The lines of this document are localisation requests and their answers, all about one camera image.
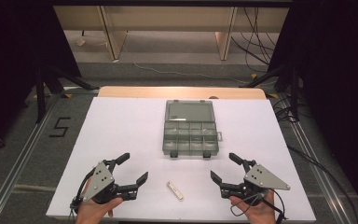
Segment black metal stand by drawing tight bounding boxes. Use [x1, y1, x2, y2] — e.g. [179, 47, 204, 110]
[239, 63, 303, 121]
[34, 63, 101, 124]

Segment white floor cable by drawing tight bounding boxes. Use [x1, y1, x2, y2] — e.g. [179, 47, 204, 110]
[114, 43, 278, 87]

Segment person's left hand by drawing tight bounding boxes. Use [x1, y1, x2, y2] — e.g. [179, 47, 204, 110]
[75, 177, 124, 224]

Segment black curtain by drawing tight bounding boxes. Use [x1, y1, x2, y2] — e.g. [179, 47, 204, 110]
[268, 0, 358, 216]
[0, 0, 82, 158]

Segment aluminium floor rail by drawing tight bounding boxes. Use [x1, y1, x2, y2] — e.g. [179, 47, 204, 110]
[268, 92, 353, 224]
[0, 87, 101, 224]

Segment small white cylinder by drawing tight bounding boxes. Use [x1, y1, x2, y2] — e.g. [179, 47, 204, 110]
[166, 181, 186, 203]

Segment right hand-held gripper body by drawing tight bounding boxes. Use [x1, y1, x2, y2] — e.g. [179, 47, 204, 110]
[236, 162, 292, 205]

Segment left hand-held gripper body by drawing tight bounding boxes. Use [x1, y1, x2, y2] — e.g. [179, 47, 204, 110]
[81, 161, 119, 205]

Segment clear plastic compartment box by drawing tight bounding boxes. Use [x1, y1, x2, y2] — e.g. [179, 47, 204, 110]
[162, 99, 224, 159]

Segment coiled black cables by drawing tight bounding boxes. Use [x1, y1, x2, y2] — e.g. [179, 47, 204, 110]
[273, 95, 300, 123]

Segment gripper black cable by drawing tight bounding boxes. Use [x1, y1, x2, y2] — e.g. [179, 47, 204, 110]
[262, 188, 289, 224]
[69, 167, 98, 222]

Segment long black floor cable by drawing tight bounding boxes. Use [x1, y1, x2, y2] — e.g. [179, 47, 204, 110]
[287, 145, 358, 224]

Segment beige wooden desk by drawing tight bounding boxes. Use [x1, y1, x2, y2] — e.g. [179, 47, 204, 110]
[53, 5, 291, 62]

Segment hanging black cable bundle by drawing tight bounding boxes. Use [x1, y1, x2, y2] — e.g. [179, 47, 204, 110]
[230, 7, 278, 67]

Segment person's right hand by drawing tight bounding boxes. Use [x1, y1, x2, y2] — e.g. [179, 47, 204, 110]
[228, 189, 277, 224]

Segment thin grey cable loop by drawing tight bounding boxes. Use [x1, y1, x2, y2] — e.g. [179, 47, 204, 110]
[229, 193, 264, 217]

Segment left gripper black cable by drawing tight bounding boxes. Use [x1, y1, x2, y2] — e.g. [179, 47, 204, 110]
[69, 167, 98, 222]

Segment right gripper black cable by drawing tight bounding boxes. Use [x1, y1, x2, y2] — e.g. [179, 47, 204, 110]
[262, 188, 289, 224]

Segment white table mat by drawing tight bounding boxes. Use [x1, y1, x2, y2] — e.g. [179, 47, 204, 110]
[46, 96, 317, 223]

